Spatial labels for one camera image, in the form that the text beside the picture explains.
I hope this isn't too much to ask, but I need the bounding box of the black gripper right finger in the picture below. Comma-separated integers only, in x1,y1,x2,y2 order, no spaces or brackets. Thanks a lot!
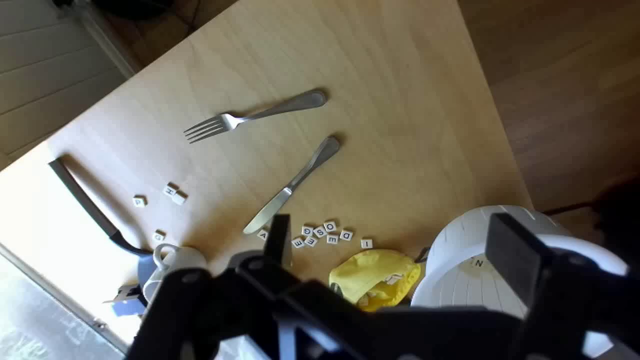
486,212,640,360

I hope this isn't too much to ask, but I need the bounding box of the black spatula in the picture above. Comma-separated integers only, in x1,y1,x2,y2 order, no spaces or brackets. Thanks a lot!
49,157,163,286

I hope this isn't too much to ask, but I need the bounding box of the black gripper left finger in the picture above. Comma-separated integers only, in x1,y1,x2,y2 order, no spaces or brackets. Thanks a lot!
127,212,316,360

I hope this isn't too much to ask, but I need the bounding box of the metal fork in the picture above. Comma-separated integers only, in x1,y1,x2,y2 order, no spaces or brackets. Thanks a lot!
182,87,330,147

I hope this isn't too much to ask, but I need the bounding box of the white ceramic mug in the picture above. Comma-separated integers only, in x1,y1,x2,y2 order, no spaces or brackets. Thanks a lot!
140,240,210,304

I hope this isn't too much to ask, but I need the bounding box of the metal table knife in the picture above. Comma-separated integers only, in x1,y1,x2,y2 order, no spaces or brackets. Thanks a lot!
243,134,345,236

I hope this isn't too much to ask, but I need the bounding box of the white plastic colander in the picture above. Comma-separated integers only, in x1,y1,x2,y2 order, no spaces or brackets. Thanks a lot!
408,204,632,360

